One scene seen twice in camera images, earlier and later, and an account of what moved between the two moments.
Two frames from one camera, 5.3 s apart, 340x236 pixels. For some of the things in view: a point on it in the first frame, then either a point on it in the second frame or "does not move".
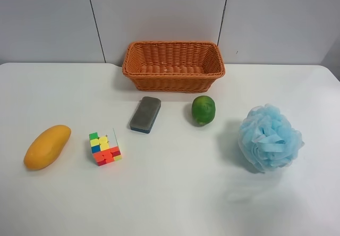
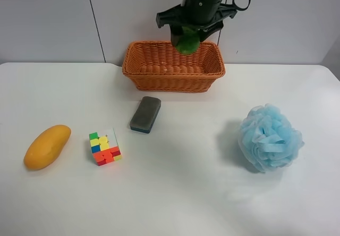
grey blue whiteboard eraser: x=145 y=114 does not move
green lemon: x=203 y=109 to x=188 y=42
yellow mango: x=47 y=146 does not move
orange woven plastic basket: x=173 y=66 does not move
